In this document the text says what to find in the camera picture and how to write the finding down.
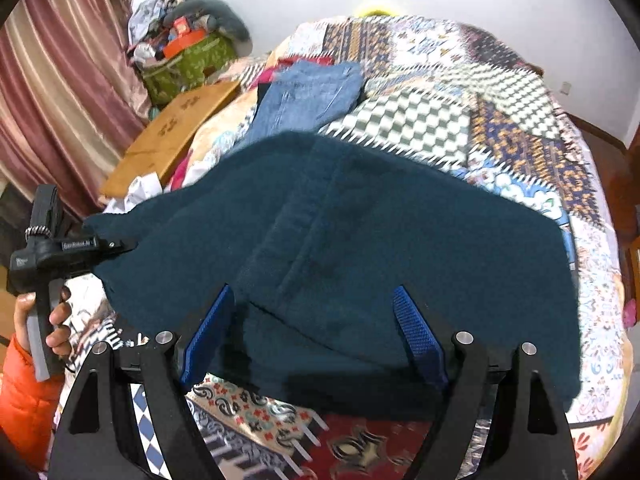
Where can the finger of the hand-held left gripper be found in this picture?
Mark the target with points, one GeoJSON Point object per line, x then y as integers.
{"type": "Point", "coordinates": [112, 249]}

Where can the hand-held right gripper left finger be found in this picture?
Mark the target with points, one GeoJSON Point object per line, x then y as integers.
{"type": "Point", "coordinates": [205, 335]}

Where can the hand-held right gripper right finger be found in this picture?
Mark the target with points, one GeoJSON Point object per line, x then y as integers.
{"type": "Point", "coordinates": [417, 340]}

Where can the dark teal pants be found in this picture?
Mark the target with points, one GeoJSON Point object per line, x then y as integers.
{"type": "Point", "coordinates": [400, 240]}

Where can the person's left hand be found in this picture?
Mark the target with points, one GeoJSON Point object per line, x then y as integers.
{"type": "Point", "coordinates": [59, 315]}

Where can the wooden lap desk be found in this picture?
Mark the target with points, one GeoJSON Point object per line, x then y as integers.
{"type": "Point", "coordinates": [170, 130]}

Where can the striped pink curtain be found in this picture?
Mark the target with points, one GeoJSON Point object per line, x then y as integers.
{"type": "Point", "coordinates": [65, 60]}

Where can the green patterned bag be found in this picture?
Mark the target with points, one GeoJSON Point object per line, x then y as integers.
{"type": "Point", "coordinates": [190, 65]}

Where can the patchwork bedspread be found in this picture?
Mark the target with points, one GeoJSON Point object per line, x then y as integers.
{"type": "Point", "coordinates": [525, 160]}

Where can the pink object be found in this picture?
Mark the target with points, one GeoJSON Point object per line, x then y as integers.
{"type": "Point", "coordinates": [631, 312]}

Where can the orange box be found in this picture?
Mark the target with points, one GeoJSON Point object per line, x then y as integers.
{"type": "Point", "coordinates": [182, 42]}

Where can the red pink cloth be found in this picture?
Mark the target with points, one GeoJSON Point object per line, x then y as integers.
{"type": "Point", "coordinates": [267, 76]}

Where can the pile of pale clothes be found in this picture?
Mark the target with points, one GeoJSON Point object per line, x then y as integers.
{"type": "Point", "coordinates": [150, 10]}

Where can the blue jeans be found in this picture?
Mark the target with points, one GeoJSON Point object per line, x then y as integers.
{"type": "Point", "coordinates": [305, 100]}

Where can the grey pillow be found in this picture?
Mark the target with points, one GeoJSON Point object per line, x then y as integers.
{"type": "Point", "coordinates": [230, 15]}

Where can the yellow curved object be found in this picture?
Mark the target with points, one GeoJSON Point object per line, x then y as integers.
{"type": "Point", "coordinates": [375, 10]}

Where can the wall socket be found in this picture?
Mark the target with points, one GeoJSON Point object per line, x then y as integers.
{"type": "Point", "coordinates": [565, 88]}

